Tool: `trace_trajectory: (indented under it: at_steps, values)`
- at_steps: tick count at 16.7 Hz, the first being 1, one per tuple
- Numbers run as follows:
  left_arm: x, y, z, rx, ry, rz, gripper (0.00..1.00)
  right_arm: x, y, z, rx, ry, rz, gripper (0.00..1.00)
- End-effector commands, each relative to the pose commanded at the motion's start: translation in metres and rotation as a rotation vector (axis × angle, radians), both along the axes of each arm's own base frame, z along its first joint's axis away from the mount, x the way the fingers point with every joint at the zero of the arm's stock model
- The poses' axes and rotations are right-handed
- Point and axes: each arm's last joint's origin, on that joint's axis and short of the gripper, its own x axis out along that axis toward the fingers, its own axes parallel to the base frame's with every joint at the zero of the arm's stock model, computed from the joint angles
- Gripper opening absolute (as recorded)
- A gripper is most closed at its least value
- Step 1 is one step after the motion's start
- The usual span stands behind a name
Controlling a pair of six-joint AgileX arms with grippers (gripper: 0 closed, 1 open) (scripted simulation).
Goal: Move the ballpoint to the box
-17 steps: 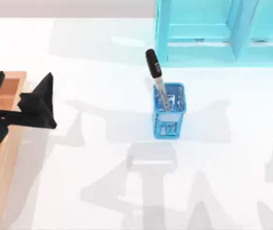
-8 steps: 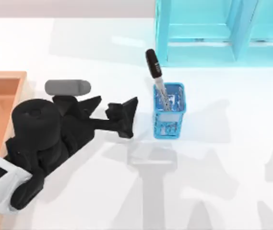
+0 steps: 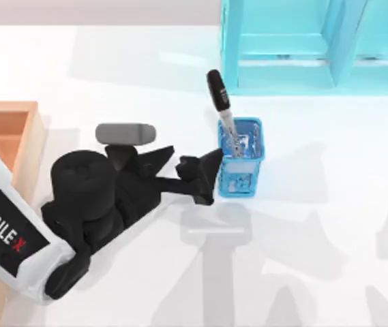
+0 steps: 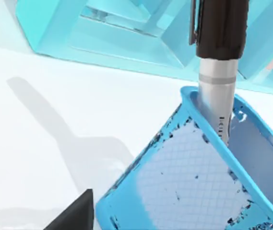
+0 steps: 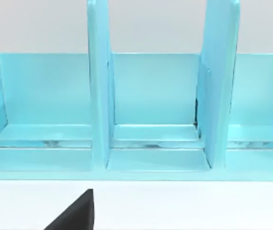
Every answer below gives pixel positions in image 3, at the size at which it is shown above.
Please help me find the blue mesh pen holder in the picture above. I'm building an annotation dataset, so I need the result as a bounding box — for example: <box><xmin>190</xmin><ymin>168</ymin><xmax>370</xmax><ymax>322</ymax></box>
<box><xmin>217</xmin><ymin>116</ymin><xmax>266</xmax><ymax>198</ymax></box>

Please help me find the pale grey rounded box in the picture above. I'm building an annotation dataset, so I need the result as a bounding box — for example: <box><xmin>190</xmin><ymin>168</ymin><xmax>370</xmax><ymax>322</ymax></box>
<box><xmin>95</xmin><ymin>123</ymin><xmax>157</xmax><ymax>146</ymax></box>

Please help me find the black marker pen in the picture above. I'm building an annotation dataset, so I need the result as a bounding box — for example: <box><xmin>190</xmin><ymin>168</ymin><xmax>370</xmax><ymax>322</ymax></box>
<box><xmin>206</xmin><ymin>69</ymin><xmax>244</xmax><ymax>159</ymax></box>

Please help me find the shallow salmon-coloured box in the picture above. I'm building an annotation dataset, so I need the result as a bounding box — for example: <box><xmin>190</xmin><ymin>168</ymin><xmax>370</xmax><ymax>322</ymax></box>
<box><xmin>0</xmin><ymin>101</ymin><xmax>49</xmax><ymax>327</ymax></box>

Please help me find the light blue rack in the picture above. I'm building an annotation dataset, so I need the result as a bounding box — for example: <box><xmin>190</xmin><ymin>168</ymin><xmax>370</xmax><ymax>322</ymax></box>
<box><xmin>220</xmin><ymin>0</ymin><xmax>388</xmax><ymax>97</ymax></box>

